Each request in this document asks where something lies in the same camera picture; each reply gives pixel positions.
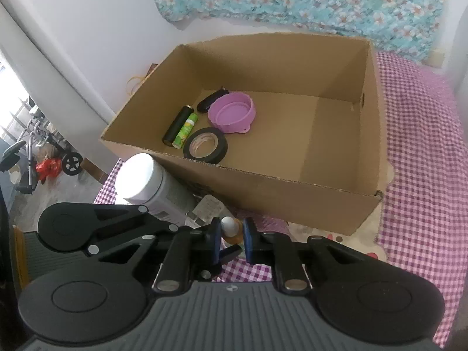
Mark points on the green lip balm tube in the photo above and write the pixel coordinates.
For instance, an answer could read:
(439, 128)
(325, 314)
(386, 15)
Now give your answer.
(185, 129)

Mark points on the black cylinder tube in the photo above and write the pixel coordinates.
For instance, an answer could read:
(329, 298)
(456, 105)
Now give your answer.
(177, 126)

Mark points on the green glass dropper bottle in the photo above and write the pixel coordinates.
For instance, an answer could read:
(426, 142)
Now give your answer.
(229, 226)

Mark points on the beige wall socket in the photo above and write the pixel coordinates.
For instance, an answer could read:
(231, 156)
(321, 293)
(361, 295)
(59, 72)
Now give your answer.
(437, 58)

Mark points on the red plastic bag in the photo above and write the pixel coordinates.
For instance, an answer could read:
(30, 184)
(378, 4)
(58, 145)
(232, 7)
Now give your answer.
(47, 167)

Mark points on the black oval case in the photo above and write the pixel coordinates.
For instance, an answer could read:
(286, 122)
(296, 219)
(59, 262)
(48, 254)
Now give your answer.
(210, 100)

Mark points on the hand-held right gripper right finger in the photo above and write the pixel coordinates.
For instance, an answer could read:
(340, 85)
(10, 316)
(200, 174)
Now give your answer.
(250, 243)

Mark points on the white charger plug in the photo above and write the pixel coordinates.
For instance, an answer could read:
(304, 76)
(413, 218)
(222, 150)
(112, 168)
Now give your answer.
(210, 206)

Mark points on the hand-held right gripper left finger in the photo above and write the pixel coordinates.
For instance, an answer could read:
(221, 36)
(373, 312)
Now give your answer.
(215, 243)

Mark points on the brown cardboard box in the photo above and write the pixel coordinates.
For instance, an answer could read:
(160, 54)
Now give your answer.
(278, 161)

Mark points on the pink collapsible bowl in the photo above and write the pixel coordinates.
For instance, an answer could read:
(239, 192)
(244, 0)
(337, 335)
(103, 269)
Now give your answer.
(234, 113)

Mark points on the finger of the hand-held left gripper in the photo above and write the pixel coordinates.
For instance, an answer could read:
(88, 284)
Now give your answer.
(230, 254)
(153, 219)

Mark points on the black tape roll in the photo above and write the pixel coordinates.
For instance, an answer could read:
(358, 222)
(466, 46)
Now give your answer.
(219, 150)

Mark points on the white bottle with green label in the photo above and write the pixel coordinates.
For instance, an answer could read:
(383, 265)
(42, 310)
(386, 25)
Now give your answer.
(157, 186)

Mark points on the purple checkered tablecloth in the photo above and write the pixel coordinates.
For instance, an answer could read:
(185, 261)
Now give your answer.
(420, 153)

